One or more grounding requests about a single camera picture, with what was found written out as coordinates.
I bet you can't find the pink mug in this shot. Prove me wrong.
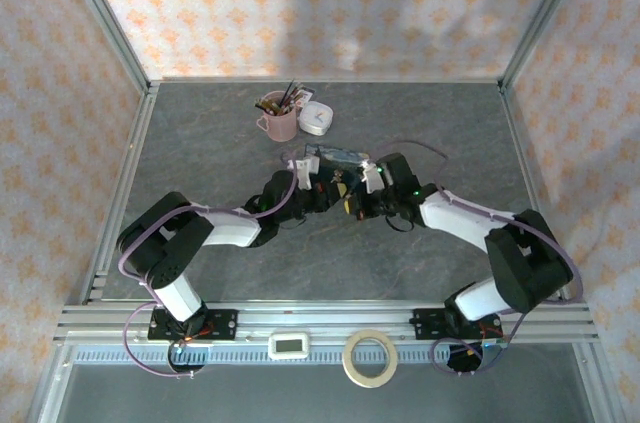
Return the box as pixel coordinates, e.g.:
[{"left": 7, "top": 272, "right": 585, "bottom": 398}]
[{"left": 255, "top": 90, "right": 301, "bottom": 143}]

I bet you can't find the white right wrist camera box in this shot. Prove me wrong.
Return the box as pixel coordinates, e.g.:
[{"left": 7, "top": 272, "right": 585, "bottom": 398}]
[{"left": 359, "top": 159, "right": 385, "bottom": 195}]

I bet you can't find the white square tin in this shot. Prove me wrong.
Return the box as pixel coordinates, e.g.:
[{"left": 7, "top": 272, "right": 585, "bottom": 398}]
[{"left": 297, "top": 101, "right": 335, "bottom": 136}]

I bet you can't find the long aluminium frame rail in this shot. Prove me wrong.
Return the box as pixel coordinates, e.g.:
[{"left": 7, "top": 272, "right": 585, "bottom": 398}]
[{"left": 52, "top": 300, "right": 600, "bottom": 345}]

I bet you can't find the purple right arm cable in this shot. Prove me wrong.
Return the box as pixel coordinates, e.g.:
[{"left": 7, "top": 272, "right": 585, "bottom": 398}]
[{"left": 372, "top": 139, "right": 584, "bottom": 377}]

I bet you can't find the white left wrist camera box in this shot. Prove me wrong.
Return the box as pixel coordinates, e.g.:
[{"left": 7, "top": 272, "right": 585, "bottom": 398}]
[{"left": 294, "top": 154, "right": 321, "bottom": 190}]

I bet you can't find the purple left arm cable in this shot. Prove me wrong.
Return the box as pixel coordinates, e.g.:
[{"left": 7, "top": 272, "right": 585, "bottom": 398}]
[{"left": 117, "top": 155, "right": 301, "bottom": 380}]

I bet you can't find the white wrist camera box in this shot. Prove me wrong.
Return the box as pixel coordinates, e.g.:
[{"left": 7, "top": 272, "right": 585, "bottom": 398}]
[
  {"left": 359, "top": 159, "right": 385, "bottom": 195},
  {"left": 294, "top": 154, "right": 321, "bottom": 190}
]

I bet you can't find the aluminium frame corner post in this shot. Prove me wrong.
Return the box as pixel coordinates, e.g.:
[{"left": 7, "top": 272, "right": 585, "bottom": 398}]
[
  {"left": 498, "top": 0, "right": 597, "bottom": 90},
  {"left": 53, "top": 0, "right": 152, "bottom": 95}
]

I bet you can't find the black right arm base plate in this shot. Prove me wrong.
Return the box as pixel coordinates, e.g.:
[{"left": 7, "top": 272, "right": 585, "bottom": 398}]
[{"left": 410, "top": 307, "right": 502, "bottom": 342}]

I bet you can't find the slotted grey cable duct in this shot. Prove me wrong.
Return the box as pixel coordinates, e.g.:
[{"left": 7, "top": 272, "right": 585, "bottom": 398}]
[{"left": 73, "top": 345, "right": 502, "bottom": 365}]

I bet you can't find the bundle of paint brushes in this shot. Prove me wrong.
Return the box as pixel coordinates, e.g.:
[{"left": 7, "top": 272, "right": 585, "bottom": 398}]
[{"left": 253, "top": 79, "right": 314, "bottom": 117}]

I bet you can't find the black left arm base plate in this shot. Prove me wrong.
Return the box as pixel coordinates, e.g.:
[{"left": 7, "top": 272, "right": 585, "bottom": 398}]
[{"left": 147, "top": 308, "right": 239, "bottom": 342}]

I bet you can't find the roll of masking tape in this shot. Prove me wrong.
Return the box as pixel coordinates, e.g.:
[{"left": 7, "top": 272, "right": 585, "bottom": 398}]
[{"left": 343, "top": 329, "right": 400, "bottom": 389}]

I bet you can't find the white digital timer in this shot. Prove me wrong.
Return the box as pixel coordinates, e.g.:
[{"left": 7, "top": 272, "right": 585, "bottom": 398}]
[{"left": 267, "top": 332, "right": 312, "bottom": 360}]

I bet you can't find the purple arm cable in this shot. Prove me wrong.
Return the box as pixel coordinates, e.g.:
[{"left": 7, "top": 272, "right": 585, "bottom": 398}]
[
  {"left": 372, "top": 139, "right": 584, "bottom": 377},
  {"left": 117, "top": 155, "right": 301, "bottom": 380}
]

